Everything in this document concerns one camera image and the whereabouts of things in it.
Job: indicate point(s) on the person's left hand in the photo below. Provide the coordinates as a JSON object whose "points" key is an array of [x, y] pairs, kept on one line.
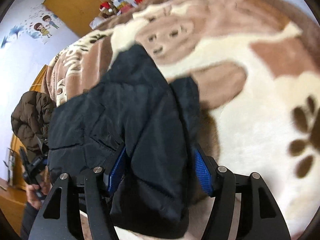
{"points": [[34, 200]]}

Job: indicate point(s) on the black puffer jacket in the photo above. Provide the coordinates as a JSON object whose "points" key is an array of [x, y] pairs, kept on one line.
{"points": [[140, 120]]}

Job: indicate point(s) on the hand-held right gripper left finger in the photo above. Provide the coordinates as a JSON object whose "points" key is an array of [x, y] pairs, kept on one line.
{"points": [[117, 170]]}

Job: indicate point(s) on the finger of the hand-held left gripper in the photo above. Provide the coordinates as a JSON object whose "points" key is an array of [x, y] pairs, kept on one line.
{"points": [[23, 158]]}

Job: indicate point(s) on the cartoon couple wall sticker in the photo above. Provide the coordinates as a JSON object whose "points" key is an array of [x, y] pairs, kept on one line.
{"points": [[43, 26]]}

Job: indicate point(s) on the wooden desk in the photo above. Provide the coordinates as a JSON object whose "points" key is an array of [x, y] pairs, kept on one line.
{"points": [[12, 205]]}

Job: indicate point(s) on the brown puffer jacket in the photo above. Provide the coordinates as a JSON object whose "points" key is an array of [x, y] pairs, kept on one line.
{"points": [[32, 120]]}

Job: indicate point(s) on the brown and cream printed blanket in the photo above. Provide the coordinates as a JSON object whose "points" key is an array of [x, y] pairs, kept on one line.
{"points": [[250, 92]]}

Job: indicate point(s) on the red santa hat plush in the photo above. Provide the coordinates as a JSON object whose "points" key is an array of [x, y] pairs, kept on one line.
{"points": [[106, 8]]}

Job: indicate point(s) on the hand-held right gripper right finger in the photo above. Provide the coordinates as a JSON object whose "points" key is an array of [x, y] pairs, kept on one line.
{"points": [[201, 172]]}

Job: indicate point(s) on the person's left forearm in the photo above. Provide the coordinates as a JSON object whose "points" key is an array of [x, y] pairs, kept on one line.
{"points": [[30, 222]]}

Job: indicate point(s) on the yellow snack box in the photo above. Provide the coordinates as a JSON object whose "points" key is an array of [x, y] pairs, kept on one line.
{"points": [[125, 8]]}

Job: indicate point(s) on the wooden door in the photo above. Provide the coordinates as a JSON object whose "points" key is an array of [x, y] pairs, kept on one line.
{"points": [[75, 7]]}

